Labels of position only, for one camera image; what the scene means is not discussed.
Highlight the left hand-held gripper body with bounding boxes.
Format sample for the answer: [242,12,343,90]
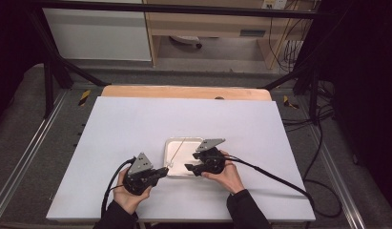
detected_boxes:
[122,152,160,196]

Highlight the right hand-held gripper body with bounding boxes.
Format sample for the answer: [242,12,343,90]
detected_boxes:
[192,137,227,176]

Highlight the white square tray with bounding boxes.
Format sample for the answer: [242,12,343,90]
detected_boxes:
[163,136,207,178]

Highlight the thin wooden skewer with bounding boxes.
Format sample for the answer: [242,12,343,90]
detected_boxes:
[169,137,186,167]

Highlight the person's left hand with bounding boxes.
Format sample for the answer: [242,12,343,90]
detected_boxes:
[113,167,153,216]

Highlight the person's right hand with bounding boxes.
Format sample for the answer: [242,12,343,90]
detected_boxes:
[200,150,246,196]

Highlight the white table board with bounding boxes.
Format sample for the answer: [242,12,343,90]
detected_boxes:
[45,96,317,223]

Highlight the wooden table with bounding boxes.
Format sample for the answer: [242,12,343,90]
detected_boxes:
[100,84,273,102]

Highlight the yellow black tape strip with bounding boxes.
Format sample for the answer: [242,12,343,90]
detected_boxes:
[77,89,93,107]
[282,94,299,110]

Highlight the office chair base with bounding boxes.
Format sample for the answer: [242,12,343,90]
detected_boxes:
[169,34,204,50]

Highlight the light wooden desk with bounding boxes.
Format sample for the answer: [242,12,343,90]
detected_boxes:
[142,0,314,70]

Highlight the white cabinet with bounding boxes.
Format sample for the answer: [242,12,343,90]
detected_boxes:
[42,0,153,62]

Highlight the dark curtain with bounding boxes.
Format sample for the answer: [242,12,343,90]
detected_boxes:
[317,0,392,215]
[0,0,46,123]

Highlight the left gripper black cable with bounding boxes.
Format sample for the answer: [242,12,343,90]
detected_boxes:
[100,156,136,219]

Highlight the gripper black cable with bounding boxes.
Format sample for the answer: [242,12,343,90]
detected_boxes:
[226,155,343,219]
[100,156,136,219]

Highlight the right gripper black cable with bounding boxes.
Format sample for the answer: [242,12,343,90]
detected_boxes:
[226,155,343,219]

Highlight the aluminium floor rail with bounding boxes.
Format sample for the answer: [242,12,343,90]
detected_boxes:
[298,94,367,229]
[0,90,70,221]

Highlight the black floor cables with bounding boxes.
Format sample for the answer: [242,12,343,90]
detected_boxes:
[280,79,337,179]

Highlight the hanging black cables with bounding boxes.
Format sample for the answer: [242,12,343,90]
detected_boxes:
[267,9,305,73]

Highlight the black metal frame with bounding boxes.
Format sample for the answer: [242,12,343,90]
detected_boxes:
[24,0,332,119]

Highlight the white wall socket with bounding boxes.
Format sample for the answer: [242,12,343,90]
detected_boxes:
[261,0,289,10]

